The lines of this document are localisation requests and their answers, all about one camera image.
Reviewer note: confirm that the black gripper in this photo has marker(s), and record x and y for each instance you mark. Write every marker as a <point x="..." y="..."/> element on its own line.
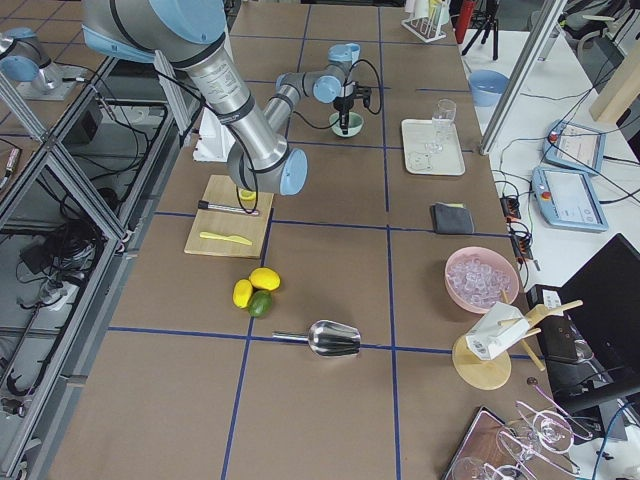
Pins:
<point x="344" y="105"/>

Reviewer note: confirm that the green ceramic bowl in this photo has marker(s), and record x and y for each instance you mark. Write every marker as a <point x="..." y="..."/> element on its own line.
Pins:
<point x="355" y="125"/>

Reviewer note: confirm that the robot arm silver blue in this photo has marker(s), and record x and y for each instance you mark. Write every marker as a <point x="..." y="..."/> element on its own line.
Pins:
<point x="191" y="36"/>

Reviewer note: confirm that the blue bowl with fork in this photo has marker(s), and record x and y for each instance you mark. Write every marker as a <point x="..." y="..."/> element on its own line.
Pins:
<point x="487" y="86"/>

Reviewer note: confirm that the pink bowl with ice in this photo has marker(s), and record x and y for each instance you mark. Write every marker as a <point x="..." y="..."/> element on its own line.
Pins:
<point x="477" y="277"/>

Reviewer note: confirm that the steel ice scoop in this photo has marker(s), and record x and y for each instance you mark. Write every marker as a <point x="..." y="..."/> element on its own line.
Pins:
<point x="327" y="338"/>

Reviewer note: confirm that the cream bear tray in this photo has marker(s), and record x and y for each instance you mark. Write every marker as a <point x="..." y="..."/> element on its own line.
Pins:
<point x="415" y="135"/>

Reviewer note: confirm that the clear wine glass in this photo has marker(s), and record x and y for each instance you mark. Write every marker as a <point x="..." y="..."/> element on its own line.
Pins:
<point x="442" y="120"/>

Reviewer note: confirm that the lemon half slice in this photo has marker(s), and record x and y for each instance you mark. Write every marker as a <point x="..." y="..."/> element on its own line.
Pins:
<point x="247" y="195"/>

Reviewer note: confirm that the grey folded cloth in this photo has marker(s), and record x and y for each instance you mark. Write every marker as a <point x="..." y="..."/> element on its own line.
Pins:
<point x="452" y="219"/>

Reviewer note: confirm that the yellow plastic knife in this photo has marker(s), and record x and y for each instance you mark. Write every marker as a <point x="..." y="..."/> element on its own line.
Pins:
<point x="228" y="238"/>

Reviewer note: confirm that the red cylinder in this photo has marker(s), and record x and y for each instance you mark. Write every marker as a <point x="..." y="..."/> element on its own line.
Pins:
<point x="464" y="19"/>

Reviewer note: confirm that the wooden cutting board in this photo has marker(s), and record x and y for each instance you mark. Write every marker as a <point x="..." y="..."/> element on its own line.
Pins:
<point x="250" y="222"/>

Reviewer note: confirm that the yellow lemon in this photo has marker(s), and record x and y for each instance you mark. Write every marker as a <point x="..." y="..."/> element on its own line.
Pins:
<point x="265" y="278"/>
<point x="242" y="293"/>

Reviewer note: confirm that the green avocado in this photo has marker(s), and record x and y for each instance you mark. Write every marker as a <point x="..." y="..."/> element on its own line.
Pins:
<point x="260" y="303"/>

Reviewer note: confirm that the teach pendant tablet far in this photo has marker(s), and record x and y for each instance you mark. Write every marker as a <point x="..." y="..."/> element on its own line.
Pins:
<point x="574" y="146"/>

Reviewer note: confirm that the teach pendant tablet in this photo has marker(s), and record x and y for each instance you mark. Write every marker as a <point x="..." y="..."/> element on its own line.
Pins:
<point x="567" y="200"/>
<point x="574" y="146"/>

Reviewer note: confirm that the teach pendant tablet near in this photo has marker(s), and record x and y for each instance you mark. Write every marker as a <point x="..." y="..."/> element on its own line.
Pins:
<point x="567" y="200"/>

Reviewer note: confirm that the white carton on stand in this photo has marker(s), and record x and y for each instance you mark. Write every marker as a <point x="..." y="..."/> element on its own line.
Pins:
<point x="498" y="329"/>

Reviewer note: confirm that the black laptop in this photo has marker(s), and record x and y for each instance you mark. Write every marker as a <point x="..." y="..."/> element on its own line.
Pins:
<point x="593" y="349"/>

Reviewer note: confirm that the white wire cup rack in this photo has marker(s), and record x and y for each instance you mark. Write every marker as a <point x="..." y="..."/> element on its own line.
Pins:
<point x="426" y="19"/>

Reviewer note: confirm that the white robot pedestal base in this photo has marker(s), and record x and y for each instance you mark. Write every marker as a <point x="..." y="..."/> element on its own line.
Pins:
<point x="214" y="140"/>

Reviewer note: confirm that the black tripod handle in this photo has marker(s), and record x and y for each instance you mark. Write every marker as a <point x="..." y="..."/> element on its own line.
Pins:
<point x="489" y="27"/>

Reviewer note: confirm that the aluminium frame post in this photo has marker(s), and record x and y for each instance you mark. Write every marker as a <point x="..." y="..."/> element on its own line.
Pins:
<point x="547" y="20"/>

